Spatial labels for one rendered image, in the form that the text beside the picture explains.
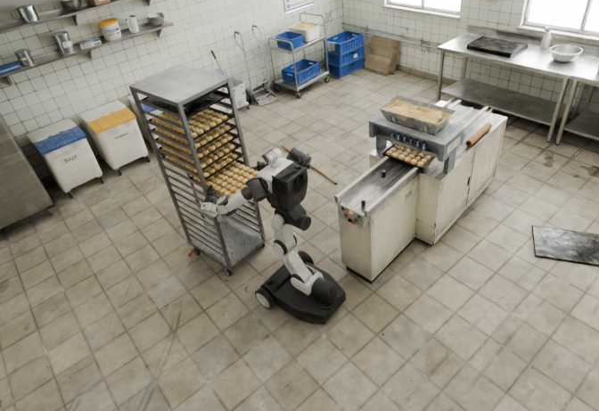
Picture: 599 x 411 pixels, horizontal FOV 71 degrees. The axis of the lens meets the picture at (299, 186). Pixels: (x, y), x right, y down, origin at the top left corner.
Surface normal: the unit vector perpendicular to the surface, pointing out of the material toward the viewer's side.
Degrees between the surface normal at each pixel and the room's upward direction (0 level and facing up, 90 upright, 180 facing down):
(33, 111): 90
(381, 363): 0
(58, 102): 90
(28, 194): 90
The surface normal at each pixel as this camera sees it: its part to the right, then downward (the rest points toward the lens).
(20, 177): 0.63, 0.41
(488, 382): -0.11, -0.79
